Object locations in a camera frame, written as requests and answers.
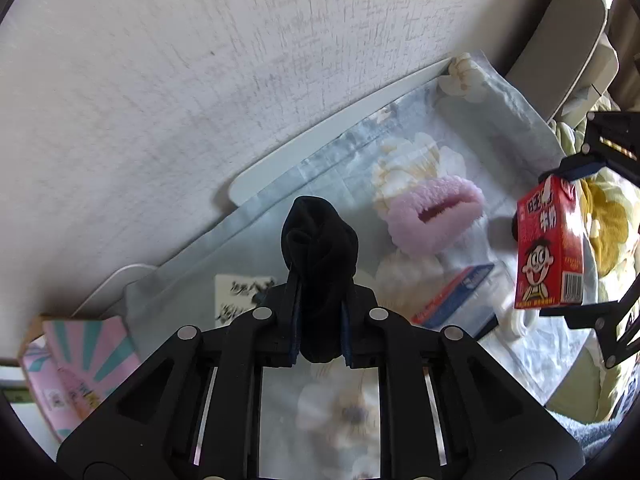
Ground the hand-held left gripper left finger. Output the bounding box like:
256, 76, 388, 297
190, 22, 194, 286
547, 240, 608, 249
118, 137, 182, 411
56, 272, 306, 480

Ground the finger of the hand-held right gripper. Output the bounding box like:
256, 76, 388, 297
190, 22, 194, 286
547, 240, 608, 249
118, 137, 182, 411
539, 295, 640, 370
537, 110, 640, 186

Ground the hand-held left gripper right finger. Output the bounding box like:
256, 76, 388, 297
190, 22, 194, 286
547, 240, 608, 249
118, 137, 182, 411
340, 285, 586, 480

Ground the red milk carton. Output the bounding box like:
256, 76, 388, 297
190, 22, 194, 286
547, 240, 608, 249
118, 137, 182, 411
514, 175, 586, 310

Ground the black sock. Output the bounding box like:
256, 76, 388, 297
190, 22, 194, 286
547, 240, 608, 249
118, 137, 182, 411
280, 196, 360, 365

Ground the green floral blanket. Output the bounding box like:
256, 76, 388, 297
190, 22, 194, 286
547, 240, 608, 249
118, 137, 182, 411
545, 105, 640, 426

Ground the white tissue packet black print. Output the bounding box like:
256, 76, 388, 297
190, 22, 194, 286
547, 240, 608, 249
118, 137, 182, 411
214, 274, 278, 328

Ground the white pillow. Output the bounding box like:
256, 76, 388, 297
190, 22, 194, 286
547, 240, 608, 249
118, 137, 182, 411
550, 40, 621, 123

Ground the blue and red flat box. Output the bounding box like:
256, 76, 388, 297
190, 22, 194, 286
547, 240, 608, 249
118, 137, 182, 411
410, 262, 497, 338

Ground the grey fluffy sock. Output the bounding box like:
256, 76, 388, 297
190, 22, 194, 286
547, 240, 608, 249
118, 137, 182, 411
547, 410, 623, 458

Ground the light blue floral cloth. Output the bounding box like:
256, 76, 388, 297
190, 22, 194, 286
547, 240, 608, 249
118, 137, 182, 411
122, 50, 601, 480

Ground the white desk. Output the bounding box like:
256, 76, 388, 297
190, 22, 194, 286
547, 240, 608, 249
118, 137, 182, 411
75, 55, 456, 321

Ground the cardboard box with pink print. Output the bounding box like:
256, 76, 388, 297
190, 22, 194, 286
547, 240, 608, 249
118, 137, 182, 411
17, 314, 141, 443

